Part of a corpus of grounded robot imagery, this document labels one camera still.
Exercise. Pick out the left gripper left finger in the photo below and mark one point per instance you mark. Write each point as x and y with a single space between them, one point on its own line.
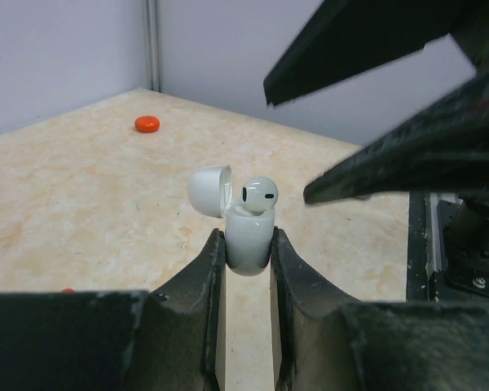
171 338

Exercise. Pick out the orange earbud case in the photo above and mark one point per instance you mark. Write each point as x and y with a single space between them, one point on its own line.
147 124

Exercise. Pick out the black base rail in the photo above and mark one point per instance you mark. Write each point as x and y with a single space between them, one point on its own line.
447 249

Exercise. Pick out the white earbud charging case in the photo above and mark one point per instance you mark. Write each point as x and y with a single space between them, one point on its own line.
248 236

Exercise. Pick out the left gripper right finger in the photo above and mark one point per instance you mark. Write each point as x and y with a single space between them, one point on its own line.
325 339

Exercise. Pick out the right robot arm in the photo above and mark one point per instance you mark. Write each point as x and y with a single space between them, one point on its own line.
443 149

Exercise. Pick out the white earbud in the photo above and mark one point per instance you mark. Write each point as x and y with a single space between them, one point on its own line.
259 194

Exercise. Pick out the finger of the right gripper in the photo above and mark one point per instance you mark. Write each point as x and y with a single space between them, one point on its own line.
345 38
444 148

